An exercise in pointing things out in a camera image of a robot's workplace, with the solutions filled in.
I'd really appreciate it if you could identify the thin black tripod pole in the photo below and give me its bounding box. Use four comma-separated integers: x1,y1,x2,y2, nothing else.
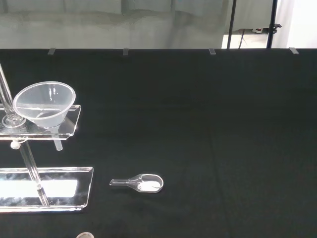
226,0,238,49

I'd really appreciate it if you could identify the black tripod pole with clamp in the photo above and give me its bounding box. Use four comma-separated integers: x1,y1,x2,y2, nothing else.
265,0,283,49

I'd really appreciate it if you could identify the black bench cloth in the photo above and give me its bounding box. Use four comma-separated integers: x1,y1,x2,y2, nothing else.
0,48,317,238

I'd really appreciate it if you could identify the clear acrylic funnel stand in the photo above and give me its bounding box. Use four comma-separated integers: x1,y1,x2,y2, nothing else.
0,63,94,214

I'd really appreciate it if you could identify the glass weighing funnel with powder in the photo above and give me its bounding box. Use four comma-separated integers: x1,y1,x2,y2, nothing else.
109,174,164,194

